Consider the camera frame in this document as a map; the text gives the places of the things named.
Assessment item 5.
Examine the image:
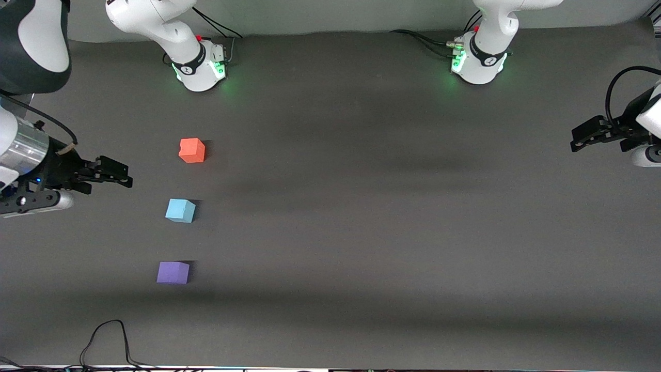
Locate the black left arm base cable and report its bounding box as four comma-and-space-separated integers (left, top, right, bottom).
389, 29, 461, 58

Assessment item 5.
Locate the orange foam block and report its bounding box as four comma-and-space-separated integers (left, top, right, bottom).
178, 138, 206, 164

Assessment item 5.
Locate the dark grey table mat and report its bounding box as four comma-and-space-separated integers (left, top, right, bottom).
0, 18, 661, 370

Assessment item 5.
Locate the light blue foam block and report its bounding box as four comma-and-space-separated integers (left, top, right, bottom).
165, 198, 197, 224

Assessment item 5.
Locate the black looped table cable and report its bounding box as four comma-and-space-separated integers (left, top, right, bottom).
79, 319, 158, 370

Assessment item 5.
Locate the black right arm base cable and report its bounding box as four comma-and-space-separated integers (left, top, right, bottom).
195, 7, 244, 66

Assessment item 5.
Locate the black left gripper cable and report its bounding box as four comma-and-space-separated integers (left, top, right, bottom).
605, 65, 661, 128

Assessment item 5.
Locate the black arm base cable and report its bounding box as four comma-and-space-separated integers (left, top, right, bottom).
195, 7, 244, 66
389, 29, 461, 58

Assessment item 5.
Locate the purple foam block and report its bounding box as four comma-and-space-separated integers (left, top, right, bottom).
156, 261, 191, 285

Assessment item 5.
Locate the black table edge cable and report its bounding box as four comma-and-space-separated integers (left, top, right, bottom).
0, 355, 83, 372

